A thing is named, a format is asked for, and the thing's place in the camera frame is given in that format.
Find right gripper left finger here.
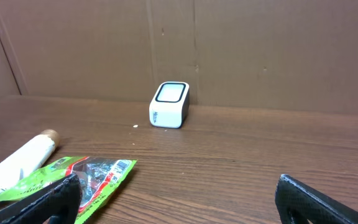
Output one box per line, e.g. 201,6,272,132
0,174,82,224

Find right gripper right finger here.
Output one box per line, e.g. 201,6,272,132
275,174,358,224

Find white barcode scanner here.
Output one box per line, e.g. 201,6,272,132
149,82,190,129

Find white tube with gold cap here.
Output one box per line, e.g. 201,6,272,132
0,129,60,194

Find green snack bag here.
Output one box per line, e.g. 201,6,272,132
0,156,137,224

